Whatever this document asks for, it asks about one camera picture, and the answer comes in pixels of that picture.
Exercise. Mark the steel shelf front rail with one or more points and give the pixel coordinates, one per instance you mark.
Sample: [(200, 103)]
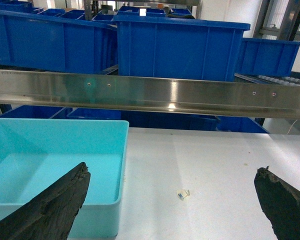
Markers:
[(166, 95)]

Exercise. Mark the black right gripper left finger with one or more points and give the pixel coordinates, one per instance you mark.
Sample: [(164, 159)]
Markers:
[(49, 215)]

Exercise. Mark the blue bin right shelf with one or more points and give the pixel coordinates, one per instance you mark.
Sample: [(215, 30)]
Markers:
[(267, 57)]

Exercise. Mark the light cyan plastic bin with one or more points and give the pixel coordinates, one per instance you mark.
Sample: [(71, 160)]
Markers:
[(34, 153)]

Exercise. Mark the crumpled tape scrap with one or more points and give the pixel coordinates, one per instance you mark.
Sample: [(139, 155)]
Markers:
[(182, 194)]

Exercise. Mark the blue bin shelf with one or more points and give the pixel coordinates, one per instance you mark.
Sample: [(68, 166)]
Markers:
[(56, 44), (267, 57), (180, 48)]

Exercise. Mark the blue bin left shelf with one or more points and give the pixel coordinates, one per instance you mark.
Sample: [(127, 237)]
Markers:
[(56, 44)]

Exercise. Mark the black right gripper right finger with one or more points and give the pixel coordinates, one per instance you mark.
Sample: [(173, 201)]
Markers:
[(280, 202)]

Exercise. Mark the blue bin centre shelf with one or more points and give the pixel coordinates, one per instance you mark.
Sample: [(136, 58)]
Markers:
[(180, 48)]

